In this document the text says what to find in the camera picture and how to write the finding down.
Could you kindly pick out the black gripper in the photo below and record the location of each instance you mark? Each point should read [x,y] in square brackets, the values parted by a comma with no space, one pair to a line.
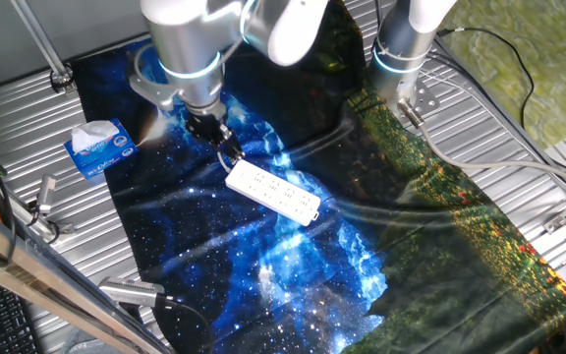
[207,128]

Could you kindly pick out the white power strip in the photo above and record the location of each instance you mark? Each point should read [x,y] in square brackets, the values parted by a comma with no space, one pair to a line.
[273,192]

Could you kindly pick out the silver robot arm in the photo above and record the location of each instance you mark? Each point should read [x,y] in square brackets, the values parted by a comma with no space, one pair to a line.
[199,34]

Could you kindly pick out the blue tissue box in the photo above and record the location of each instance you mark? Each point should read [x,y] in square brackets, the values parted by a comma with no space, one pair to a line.
[106,155]

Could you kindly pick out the galaxy and meadow print cloth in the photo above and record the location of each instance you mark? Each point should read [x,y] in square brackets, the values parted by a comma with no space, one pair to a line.
[263,275]

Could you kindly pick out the metal tripod pole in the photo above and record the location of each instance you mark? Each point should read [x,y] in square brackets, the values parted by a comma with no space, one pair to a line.
[42,44]

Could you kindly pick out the grey towel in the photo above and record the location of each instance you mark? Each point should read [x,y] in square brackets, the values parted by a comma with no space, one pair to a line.
[79,343]

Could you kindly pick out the green patterned carpet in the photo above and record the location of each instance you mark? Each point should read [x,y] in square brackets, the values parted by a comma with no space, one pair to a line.
[558,74]

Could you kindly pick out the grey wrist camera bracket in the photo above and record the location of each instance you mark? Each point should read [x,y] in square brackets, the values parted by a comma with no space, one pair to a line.
[152,91]

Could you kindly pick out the long silver depth camera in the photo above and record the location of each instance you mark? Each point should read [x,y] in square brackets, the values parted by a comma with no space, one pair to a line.
[128,291]

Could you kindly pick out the small silver depth camera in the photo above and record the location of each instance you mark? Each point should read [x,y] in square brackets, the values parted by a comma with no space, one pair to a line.
[46,193]

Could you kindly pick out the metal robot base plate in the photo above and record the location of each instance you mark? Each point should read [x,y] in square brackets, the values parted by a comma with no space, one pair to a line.
[423,100]

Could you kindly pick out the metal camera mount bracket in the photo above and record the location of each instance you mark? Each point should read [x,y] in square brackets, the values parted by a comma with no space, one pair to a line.
[37,221]

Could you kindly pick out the aluminium frame bar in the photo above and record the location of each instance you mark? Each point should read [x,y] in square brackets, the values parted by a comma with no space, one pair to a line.
[42,285]

